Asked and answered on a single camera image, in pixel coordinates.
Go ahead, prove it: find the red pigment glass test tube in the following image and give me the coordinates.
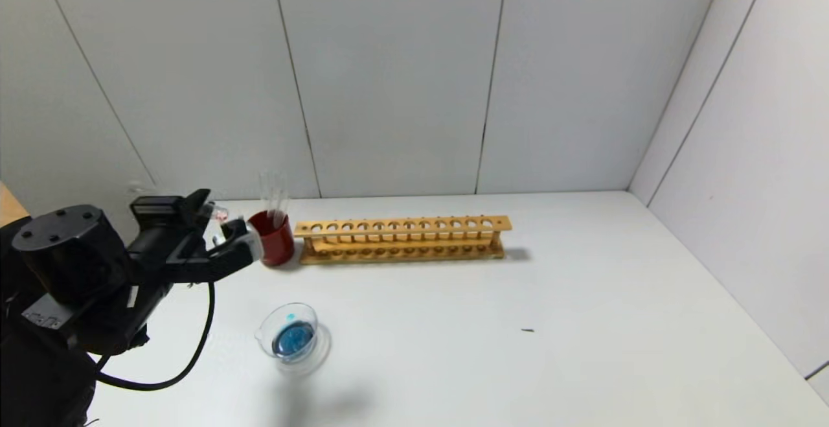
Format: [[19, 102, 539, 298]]
[[126, 181, 229, 221]]

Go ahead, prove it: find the wooden test tube rack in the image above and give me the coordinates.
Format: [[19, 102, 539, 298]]
[[295, 215, 512, 266]]

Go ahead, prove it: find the empty clear glass test tube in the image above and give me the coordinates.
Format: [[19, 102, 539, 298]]
[[259, 171, 275, 217], [269, 178, 286, 228]]

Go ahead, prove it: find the dark red cup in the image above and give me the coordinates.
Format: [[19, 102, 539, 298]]
[[248, 210, 297, 268]]

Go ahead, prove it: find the clear glass spouted dish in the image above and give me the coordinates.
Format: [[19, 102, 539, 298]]
[[255, 303, 332, 376]]

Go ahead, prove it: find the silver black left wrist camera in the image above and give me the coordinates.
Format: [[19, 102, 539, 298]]
[[170, 220, 265, 283]]

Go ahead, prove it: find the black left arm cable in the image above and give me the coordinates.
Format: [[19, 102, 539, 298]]
[[97, 281, 216, 392]]

